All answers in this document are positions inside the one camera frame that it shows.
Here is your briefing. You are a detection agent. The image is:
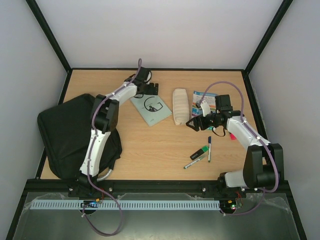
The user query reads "green glue stick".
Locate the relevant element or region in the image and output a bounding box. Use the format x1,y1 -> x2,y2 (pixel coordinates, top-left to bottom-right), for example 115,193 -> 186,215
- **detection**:
208,126 -> 216,132

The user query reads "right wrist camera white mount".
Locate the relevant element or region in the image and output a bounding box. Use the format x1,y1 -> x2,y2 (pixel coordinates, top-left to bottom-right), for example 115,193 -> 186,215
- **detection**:
200,100 -> 211,117

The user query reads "blue capped marker pen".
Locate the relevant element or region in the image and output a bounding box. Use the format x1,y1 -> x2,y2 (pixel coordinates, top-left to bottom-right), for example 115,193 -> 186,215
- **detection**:
208,136 -> 212,163

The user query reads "bag grey metal handle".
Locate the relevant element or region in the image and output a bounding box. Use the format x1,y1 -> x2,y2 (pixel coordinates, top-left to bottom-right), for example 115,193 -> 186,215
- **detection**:
97,169 -> 113,182

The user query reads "green black highlighter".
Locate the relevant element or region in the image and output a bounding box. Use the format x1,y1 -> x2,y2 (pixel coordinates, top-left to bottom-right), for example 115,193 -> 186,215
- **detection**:
190,145 -> 209,161

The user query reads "pink highlighter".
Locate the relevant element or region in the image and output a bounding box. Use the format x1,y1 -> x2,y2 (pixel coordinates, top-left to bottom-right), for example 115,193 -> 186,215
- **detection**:
229,133 -> 237,140

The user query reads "black aluminium frame rail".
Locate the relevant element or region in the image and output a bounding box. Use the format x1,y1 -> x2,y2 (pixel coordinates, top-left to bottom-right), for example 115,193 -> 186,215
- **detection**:
26,179 -> 291,198

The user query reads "grey book with G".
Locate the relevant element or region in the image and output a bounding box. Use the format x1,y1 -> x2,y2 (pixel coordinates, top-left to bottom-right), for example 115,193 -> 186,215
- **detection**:
130,94 -> 172,127

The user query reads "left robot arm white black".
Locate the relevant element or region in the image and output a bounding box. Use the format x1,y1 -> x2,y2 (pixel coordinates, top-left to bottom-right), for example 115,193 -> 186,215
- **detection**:
78,66 -> 159,181

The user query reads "green capped marker pen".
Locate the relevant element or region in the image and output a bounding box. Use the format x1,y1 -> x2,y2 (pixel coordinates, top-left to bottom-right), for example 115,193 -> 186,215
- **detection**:
183,156 -> 204,170

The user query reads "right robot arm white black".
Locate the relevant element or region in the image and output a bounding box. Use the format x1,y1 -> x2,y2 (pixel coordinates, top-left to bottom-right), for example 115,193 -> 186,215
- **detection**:
186,110 -> 284,196

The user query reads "grey slotted cable duct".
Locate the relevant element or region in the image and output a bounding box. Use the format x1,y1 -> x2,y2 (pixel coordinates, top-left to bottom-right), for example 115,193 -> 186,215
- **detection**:
30,199 -> 220,211

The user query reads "colourful booklet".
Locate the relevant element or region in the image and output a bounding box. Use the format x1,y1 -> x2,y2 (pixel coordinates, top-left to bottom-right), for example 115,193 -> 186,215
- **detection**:
191,91 -> 217,117

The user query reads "black student bag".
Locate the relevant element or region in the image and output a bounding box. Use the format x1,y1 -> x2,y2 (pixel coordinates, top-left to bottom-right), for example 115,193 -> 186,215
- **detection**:
36,93 -> 123,180

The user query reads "beige pencil case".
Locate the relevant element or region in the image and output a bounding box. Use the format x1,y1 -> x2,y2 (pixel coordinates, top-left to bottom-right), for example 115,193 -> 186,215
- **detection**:
172,88 -> 190,126

